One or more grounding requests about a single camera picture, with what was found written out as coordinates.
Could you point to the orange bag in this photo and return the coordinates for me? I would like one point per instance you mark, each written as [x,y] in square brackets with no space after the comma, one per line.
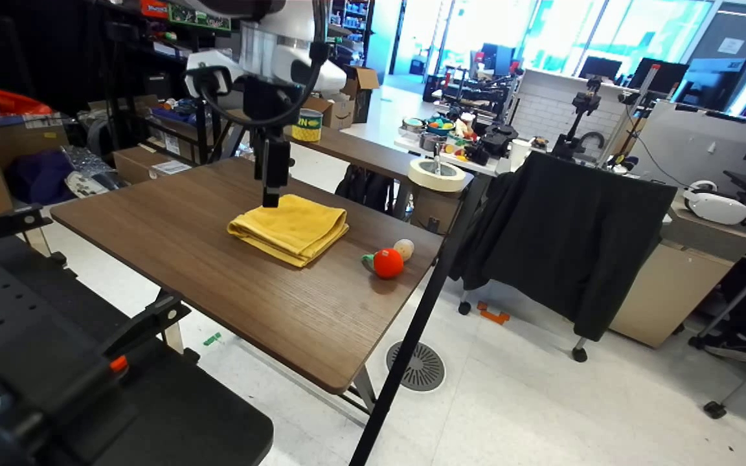
[0,100]

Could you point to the long brown table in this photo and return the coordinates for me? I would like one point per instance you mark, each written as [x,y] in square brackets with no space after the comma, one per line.
[360,152]

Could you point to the cart draped with black cloth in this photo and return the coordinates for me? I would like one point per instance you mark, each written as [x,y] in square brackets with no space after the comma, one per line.
[574,226]

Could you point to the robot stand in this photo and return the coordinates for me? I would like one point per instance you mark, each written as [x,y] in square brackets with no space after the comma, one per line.
[56,362]

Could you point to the stack of cardboard boxes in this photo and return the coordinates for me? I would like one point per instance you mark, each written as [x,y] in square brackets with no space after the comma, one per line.
[344,103]

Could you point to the black backpack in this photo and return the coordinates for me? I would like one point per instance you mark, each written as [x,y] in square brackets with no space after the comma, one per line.
[365,189]

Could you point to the silver pole with red tip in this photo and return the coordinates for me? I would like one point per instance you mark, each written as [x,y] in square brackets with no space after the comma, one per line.
[632,110]

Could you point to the blue bag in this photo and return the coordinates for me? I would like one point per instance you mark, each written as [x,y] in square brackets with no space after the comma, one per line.
[39,178]

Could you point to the green tape strip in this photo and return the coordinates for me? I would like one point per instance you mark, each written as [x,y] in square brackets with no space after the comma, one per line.
[212,338]

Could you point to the round floor vent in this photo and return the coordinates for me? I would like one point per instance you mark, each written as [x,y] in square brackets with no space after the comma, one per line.
[417,366]

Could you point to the row of monitors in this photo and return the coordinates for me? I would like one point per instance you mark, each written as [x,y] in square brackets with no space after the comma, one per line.
[710,81]

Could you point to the orange toy fruit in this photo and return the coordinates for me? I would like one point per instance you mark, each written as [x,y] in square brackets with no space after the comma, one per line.
[388,264]

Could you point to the camera on mount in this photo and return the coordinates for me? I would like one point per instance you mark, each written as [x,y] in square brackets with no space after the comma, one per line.
[581,107]

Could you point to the white headset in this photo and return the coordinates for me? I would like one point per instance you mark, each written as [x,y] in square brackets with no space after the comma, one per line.
[716,207]

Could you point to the black storage shelf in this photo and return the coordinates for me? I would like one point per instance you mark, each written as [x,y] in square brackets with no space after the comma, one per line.
[153,65]

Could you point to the orange plastic piece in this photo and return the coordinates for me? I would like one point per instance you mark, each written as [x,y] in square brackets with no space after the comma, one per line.
[493,315]

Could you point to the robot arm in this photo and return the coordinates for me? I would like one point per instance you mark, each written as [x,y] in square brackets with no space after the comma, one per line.
[269,45]

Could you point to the black clamp with orange trigger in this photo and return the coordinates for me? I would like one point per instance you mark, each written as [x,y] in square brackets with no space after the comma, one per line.
[146,327]
[4,226]

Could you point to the yellow tin can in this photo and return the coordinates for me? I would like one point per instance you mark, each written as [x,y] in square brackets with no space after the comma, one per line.
[307,126]

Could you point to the flat cardboard box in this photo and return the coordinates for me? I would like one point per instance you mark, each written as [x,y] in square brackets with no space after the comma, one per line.
[146,165]

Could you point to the roll of masking tape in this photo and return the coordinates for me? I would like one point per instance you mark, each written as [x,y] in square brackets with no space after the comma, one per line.
[436,175]

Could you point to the white paper cup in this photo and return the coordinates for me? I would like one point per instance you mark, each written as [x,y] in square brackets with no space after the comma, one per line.
[520,154]

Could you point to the beige cabinet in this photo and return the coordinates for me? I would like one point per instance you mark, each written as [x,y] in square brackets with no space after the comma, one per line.
[671,291]

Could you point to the heap of toys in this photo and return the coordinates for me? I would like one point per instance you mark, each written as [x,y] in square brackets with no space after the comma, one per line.
[454,133]

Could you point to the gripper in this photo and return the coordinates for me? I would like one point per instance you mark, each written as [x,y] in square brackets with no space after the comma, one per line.
[268,103]

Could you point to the beige toy egg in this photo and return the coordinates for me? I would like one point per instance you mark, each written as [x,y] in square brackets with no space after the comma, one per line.
[405,248]

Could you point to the yellow towel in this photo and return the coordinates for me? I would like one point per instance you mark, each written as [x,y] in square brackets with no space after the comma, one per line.
[292,226]

